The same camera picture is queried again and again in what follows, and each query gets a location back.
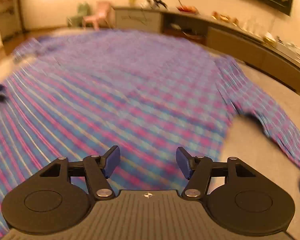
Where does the green plastic chair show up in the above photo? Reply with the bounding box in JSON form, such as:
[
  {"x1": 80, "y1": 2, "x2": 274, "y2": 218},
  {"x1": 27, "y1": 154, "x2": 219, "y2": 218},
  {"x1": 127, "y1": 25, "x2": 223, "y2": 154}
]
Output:
[{"x1": 67, "y1": 2, "x2": 90, "y2": 27}]

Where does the red plate of fruit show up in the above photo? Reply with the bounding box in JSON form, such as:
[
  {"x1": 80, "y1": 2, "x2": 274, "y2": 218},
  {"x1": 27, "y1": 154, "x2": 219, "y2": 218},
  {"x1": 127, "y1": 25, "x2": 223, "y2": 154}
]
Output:
[{"x1": 176, "y1": 4, "x2": 199, "y2": 14}]

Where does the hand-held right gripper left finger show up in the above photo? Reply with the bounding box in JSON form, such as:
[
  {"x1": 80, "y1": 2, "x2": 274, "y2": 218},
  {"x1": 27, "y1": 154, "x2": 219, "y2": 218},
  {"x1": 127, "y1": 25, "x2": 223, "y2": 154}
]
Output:
[{"x1": 40, "y1": 145, "x2": 121, "y2": 201}]

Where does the tissue box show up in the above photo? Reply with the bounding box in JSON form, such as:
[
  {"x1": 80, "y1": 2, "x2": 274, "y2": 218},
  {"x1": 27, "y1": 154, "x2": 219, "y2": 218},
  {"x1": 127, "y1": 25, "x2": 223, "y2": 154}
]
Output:
[{"x1": 262, "y1": 31, "x2": 278, "y2": 47}]

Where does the blue pink plaid shirt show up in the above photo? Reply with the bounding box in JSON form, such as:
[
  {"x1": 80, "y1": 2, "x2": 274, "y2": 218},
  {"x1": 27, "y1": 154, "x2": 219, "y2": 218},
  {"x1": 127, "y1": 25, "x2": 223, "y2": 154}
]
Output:
[{"x1": 0, "y1": 29, "x2": 300, "y2": 240}]

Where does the long grey television cabinet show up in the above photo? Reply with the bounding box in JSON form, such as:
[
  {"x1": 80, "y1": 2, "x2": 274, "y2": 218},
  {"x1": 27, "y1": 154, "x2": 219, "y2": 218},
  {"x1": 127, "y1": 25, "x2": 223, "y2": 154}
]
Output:
[{"x1": 114, "y1": 6, "x2": 300, "y2": 93}]

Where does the wooden door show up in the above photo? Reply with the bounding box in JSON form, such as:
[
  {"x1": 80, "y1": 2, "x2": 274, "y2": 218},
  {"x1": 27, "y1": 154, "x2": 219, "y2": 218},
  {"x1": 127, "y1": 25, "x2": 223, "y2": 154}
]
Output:
[{"x1": 0, "y1": 0, "x2": 24, "y2": 42}]

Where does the white cardboard box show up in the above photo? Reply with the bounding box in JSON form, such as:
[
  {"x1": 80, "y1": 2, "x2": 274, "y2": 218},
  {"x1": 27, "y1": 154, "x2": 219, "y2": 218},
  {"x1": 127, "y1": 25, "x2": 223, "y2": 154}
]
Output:
[{"x1": 276, "y1": 37, "x2": 300, "y2": 62}]

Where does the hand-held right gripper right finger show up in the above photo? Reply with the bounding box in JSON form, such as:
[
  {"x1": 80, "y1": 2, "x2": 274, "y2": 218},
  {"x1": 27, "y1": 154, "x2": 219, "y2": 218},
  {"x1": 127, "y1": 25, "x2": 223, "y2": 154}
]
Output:
[{"x1": 176, "y1": 147, "x2": 257, "y2": 201}]

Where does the set of clear glass cups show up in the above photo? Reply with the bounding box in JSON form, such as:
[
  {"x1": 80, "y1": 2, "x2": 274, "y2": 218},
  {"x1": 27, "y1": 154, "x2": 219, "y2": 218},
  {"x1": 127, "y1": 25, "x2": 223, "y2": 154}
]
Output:
[{"x1": 242, "y1": 17, "x2": 263, "y2": 34}]

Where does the pink plastic chair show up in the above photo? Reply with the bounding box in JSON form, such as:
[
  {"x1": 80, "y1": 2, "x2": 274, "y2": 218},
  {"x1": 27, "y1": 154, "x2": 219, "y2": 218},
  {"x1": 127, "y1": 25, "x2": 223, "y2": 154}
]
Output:
[{"x1": 83, "y1": 1, "x2": 114, "y2": 29}]

